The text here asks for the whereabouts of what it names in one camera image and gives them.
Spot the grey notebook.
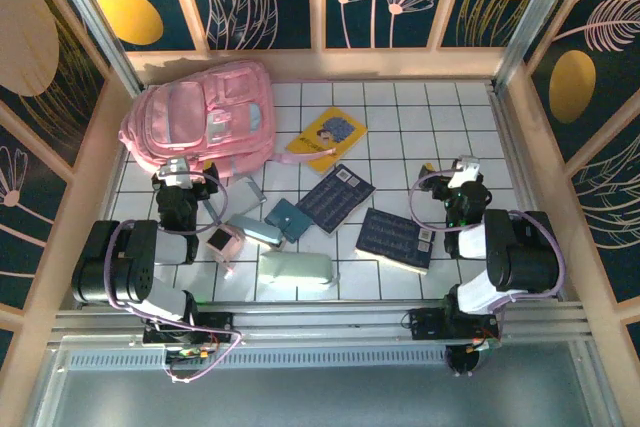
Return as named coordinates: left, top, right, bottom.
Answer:
left=207, top=175, right=265, bottom=226

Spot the small pink cube pouch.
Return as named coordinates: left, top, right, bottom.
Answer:
left=205, top=225, right=246, bottom=279

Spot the pink school backpack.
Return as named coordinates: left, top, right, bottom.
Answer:
left=118, top=60, right=336, bottom=181

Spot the light blue pencil box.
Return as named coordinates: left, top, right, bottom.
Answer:
left=224, top=214, right=286, bottom=251

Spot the dark blue patterned notebook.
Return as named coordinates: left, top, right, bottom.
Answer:
left=354, top=207, right=437, bottom=276
left=295, top=164, right=377, bottom=236

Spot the teal snap wallet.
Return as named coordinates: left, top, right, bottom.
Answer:
left=263, top=198, right=314, bottom=243

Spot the yellow illustrated book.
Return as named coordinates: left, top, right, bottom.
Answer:
left=284, top=106, right=369, bottom=174

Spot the pale green pencil case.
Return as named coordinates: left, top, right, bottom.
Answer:
left=257, top=250, right=341, bottom=289

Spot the small electronics board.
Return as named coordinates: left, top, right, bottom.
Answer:
left=166, top=345, right=221, bottom=363
left=464, top=336, right=501, bottom=353

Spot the slotted grey metal strip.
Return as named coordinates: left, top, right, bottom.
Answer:
left=64, top=350, right=451, bottom=369

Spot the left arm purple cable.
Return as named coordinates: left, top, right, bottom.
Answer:
left=107, top=171, right=244, bottom=383

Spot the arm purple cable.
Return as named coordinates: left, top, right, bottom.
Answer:
left=408, top=169, right=567, bottom=378
left=107, top=171, right=244, bottom=383

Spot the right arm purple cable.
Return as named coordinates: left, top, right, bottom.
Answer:
left=408, top=169, right=567, bottom=378

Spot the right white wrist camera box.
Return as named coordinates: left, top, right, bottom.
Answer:
left=451, top=155, right=482, bottom=189

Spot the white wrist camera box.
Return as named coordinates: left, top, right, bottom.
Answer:
left=152, top=156, right=193, bottom=189
left=451, top=155, right=482, bottom=189

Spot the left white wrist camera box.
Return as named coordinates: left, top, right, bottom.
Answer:
left=152, top=156, right=193, bottom=189

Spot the aluminium side rail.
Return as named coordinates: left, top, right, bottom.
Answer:
left=487, top=81, right=556, bottom=298

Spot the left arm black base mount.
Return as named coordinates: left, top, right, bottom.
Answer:
left=142, top=311, right=236, bottom=346

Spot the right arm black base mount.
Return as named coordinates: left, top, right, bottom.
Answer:
left=407, top=307, right=501, bottom=343

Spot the long aluminium mounting rail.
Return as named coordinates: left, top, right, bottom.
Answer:
left=47, top=300, right=594, bottom=348

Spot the aluminium corner post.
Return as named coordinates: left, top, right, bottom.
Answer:
left=492, top=0, right=586, bottom=93
left=37, top=0, right=147, bottom=98

